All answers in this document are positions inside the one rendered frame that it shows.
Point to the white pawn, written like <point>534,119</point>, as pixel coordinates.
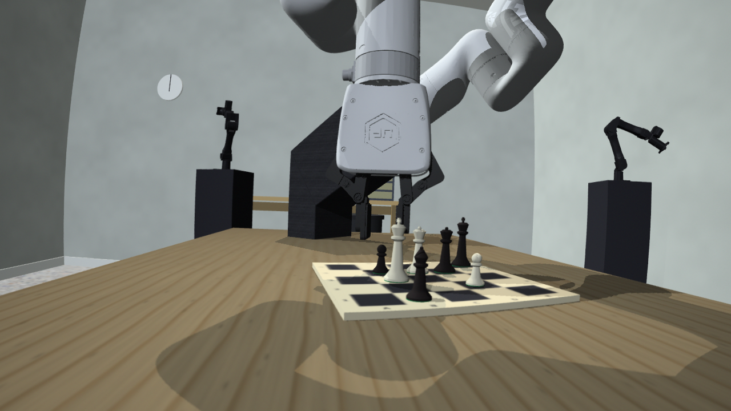
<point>475,279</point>

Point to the white chess king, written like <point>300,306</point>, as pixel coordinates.
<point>396,274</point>

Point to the chessboard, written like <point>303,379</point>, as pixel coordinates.
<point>359,294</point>

